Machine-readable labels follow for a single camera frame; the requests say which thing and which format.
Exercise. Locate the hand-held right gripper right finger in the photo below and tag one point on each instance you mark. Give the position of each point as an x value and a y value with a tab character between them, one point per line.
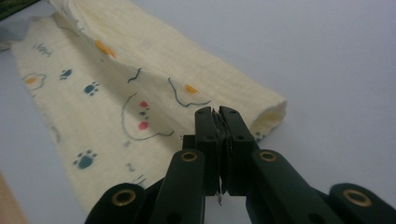
238	152

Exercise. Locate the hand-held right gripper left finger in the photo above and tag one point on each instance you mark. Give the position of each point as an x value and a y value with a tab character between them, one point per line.
210	149

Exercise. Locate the cream printed cloth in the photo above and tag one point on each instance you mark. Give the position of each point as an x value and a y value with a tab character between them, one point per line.
102	124

